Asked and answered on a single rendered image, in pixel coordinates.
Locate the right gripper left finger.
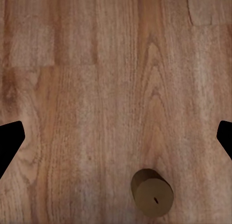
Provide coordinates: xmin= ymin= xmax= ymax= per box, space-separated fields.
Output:
xmin=0 ymin=121 xmax=25 ymax=178

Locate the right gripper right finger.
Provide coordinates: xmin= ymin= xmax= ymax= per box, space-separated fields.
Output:
xmin=217 ymin=121 xmax=232 ymax=159

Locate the pillar candle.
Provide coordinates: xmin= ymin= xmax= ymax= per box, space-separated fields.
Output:
xmin=131 ymin=168 xmax=174 ymax=218

